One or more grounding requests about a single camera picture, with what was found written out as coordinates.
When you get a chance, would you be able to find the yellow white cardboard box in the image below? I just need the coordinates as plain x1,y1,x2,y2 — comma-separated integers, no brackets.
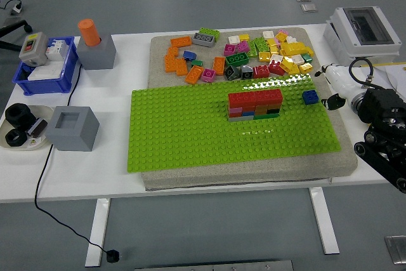
364,61,406,94

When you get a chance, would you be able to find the small black nut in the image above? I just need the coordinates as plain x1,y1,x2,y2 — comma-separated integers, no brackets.
4,128,29,149

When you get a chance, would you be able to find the white circuit breaker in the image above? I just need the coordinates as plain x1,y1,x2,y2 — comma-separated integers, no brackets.
46,38,70,62

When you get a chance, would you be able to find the long yellow toy brick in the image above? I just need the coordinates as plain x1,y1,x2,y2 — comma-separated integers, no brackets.
280,41,314,57

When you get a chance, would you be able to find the grey toy brick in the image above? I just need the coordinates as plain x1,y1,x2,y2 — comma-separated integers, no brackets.
191,32,216,47

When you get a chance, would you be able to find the lime green toy brick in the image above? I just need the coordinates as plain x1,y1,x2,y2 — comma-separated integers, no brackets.
247,39,259,58
253,37,271,53

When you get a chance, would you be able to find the large black nut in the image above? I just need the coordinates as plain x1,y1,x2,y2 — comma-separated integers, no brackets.
5,103,36,131

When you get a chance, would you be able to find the orange cylinder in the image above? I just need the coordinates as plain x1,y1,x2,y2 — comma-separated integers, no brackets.
77,18,102,48

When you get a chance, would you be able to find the white plate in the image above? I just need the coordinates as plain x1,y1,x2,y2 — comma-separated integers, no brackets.
0,104,55,151

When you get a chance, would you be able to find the black plug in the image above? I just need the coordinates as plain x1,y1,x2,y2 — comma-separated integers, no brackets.
106,249,121,264

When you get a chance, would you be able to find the long red toy brick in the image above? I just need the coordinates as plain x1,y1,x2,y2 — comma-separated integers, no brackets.
254,88,284,106

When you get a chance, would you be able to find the grey-brown foam mat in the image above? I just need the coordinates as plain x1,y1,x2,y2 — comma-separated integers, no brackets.
141,26,359,192

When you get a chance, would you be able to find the white wall switch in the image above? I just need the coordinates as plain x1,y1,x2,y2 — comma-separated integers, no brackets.
27,62,65,82

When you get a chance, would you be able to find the green wall brick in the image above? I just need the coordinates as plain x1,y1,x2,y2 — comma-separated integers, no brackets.
252,113,281,121

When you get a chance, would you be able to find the black grey slope brick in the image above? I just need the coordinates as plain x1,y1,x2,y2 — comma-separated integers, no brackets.
240,64,254,80

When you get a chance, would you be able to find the black power cord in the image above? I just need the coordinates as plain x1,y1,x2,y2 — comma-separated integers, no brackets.
33,62,109,254

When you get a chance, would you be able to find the white electrical enclosure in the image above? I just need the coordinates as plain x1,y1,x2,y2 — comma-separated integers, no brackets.
322,5,403,72

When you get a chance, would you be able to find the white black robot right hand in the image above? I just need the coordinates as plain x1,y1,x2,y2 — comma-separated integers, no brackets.
314,64,363,111

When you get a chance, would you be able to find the white table leg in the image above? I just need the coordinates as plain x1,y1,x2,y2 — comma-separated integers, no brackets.
84,197,112,267
308,187,341,256

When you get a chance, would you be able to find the black office chair base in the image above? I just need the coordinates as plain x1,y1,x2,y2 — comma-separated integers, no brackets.
0,0,34,52

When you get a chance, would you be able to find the long lime green brick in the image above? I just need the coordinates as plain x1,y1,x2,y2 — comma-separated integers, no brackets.
199,27,221,43

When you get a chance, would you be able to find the blue plastic bin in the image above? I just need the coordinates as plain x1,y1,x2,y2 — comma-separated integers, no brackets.
11,36,79,96

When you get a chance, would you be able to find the green studded baseplate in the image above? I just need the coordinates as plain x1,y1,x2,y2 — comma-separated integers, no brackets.
126,72,343,174

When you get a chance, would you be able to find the small brown metal part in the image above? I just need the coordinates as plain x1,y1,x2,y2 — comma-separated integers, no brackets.
26,117,49,139

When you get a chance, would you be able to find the dark green long brick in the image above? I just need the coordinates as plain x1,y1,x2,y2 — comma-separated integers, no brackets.
225,52,249,67

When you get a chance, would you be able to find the grey push-button switch box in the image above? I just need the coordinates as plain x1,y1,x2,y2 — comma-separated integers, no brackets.
18,32,49,67

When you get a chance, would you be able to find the grey metal base plate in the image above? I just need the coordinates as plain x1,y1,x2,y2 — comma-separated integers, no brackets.
133,259,295,271

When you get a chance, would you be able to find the grey socket block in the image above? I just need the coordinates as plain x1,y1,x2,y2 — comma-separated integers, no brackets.
76,34,116,71
46,105,100,152

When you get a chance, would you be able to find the steel floor box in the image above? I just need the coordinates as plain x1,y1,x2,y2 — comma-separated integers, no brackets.
383,235,406,265

